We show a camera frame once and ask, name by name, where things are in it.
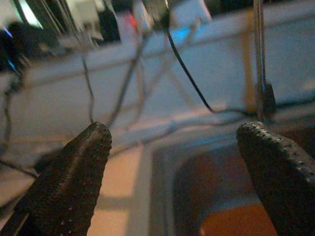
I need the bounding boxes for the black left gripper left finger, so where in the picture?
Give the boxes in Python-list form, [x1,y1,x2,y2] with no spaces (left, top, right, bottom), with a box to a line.
[0,121,113,236]

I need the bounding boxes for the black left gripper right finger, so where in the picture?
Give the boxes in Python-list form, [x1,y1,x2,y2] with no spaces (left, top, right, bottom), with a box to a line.
[236,121,315,236]

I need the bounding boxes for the stainless steel kitchen sink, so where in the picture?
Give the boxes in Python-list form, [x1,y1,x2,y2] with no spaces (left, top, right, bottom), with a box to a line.
[147,115,315,236]

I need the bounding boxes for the orange flat board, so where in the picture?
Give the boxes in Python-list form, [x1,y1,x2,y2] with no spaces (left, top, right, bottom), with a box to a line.
[198,203,279,236]

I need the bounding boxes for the thin grey wall cable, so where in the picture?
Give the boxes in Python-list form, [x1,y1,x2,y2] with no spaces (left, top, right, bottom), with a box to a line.
[80,53,96,123]
[107,36,146,128]

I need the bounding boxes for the long black counter cable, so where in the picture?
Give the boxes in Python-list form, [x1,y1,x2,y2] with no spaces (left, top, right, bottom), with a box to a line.
[162,22,249,115]

